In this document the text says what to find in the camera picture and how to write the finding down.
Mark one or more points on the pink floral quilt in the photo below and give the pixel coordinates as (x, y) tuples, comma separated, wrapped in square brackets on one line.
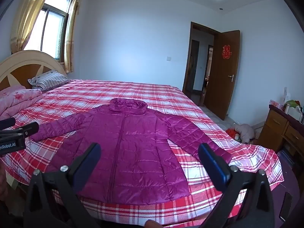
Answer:
[(16, 99)]

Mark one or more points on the black phone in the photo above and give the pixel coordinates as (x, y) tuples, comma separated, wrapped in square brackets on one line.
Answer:
[(285, 206)]

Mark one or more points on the cream and wood headboard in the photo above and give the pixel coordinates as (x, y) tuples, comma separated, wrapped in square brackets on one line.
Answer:
[(23, 59)]

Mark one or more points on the items on dresser top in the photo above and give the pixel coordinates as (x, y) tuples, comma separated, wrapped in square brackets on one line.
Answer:
[(295, 110)]

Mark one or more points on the yellow curtain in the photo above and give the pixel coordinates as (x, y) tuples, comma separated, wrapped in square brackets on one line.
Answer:
[(28, 16), (72, 33)]

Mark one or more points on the striped pillow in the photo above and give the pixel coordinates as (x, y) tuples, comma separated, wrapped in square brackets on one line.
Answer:
[(48, 80)]

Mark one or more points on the red paper door decoration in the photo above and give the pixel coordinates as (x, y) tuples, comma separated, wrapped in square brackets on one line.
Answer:
[(226, 51)]

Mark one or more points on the white bottle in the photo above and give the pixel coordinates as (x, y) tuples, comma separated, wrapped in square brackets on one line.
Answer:
[(286, 98)]

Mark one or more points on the purple down jacket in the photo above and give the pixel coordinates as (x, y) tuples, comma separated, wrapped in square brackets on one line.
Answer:
[(133, 147)]

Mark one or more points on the pink box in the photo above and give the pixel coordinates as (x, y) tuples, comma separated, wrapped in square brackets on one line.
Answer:
[(276, 103)]

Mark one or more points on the pink plush toy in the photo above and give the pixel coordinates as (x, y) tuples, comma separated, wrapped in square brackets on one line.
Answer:
[(247, 131)]

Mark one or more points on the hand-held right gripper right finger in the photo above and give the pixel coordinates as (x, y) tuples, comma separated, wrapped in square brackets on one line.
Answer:
[(211, 166)]

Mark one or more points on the brown wooden door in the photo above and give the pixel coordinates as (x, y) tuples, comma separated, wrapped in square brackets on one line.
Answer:
[(220, 87)]

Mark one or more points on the window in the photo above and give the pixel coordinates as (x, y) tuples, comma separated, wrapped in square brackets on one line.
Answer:
[(52, 26)]

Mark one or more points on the dark purple cloth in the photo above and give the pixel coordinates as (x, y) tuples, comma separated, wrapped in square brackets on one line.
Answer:
[(294, 178)]

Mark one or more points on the wooden desk with drawers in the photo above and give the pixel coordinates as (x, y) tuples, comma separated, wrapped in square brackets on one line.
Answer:
[(275, 125)]

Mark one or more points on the bed with red plaid sheet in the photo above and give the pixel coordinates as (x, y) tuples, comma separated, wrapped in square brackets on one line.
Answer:
[(166, 97)]

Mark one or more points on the person's right hand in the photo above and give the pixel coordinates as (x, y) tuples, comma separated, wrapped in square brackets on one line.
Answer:
[(154, 224)]

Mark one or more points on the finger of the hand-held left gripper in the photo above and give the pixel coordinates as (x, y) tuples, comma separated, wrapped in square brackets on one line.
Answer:
[(7, 123), (29, 128)]

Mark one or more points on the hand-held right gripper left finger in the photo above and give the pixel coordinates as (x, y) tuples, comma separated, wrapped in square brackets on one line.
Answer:
[(91, 161)]

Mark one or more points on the brown door frame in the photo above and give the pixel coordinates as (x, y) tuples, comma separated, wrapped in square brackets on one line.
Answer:
[(187, 64)]

